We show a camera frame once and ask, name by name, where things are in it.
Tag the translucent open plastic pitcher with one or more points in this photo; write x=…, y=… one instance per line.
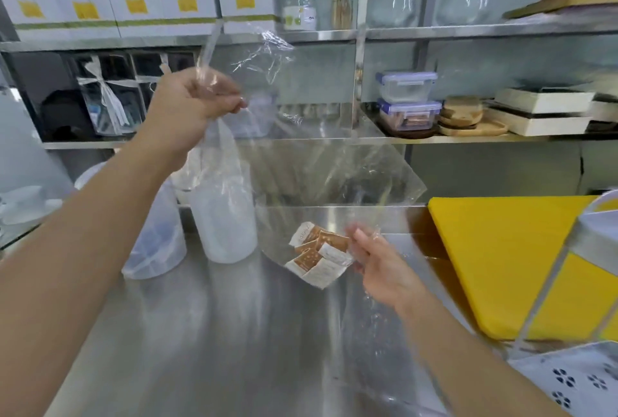
x=222, y=209

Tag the grey two-tier corner rack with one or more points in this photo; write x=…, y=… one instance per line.
x=598, y=233

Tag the round wooden coaster stack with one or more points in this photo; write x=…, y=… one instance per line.
x=461, y=110

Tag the translucent pitcher with lid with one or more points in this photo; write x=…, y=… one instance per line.
x=154, y=238

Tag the person's right forearm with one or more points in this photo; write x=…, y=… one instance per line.
x=473, y=373

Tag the small clear lidded container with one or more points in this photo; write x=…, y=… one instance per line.
x=405, y=86

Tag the person's left hand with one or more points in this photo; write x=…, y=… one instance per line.
x=188, y=108

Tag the yellow cutting board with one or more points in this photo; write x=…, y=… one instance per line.
x=507, y=257

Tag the stainless steel shelf rack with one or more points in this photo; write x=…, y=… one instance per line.
x=434, y=33

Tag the person's right hand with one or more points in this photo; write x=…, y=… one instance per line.
x=386, y=276

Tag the white square box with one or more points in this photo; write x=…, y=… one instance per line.
x=541, y=102
x=536, y=124

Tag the bundle of wooden sticks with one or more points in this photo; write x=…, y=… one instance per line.
x=343, y=1

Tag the clear container with brown packets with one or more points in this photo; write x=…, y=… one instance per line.
x=410, y=115

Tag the large clear lidded container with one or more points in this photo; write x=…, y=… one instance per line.
x=260, y=117

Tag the brown sugar packets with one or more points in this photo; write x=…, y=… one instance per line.
x=314, y=257

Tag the person's left forearm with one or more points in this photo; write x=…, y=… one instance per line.
x=72, y=262

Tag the clear bottle green label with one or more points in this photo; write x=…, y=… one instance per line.
x=299, y=6

